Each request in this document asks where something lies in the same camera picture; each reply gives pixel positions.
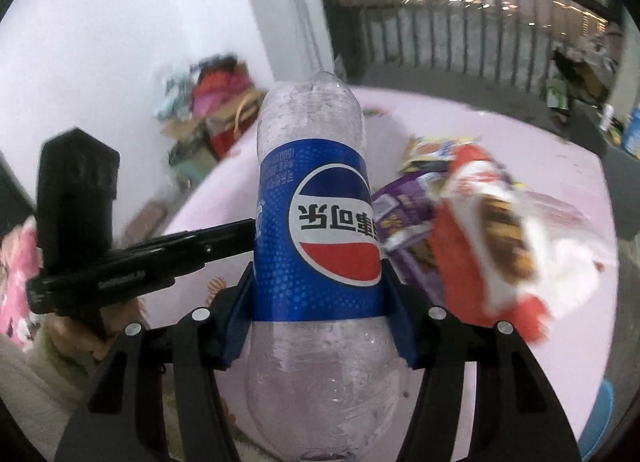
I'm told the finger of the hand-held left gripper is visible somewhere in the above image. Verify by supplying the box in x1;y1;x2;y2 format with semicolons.
106;218;257;284

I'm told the pink printed clothing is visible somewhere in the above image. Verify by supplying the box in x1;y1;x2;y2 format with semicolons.
0;222;43;350

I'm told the person's left hand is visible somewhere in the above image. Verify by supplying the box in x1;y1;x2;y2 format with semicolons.
45;298;147;377

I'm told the red snack packet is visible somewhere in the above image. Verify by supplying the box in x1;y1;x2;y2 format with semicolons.
432;142;553;343

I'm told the clear plastic bottle blue label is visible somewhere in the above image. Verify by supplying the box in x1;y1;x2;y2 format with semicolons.
245;70;403;462

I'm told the purple snack packet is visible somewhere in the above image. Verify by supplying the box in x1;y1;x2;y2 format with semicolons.
371;173;453;300

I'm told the metal balcony railing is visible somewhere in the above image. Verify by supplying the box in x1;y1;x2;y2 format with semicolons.
322;0;623;95

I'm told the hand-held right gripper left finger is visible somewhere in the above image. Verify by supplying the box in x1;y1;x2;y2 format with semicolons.
54;262;256;462

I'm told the green bag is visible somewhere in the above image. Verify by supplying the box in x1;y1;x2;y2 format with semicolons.
544;77;571;113

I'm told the yellow snack packet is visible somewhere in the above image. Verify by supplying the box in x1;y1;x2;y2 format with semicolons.
402;136;482;174

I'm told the pile of bags and boxes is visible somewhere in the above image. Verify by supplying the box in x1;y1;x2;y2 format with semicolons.
152;54;268;170

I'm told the blue packet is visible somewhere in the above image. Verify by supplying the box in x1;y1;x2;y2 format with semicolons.
621;104;640;155

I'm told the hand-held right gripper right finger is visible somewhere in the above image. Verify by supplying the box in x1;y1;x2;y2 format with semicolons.
380;262;584;462

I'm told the clear plastic bag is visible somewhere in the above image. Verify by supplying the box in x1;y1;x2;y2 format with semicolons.
520;189;603;320

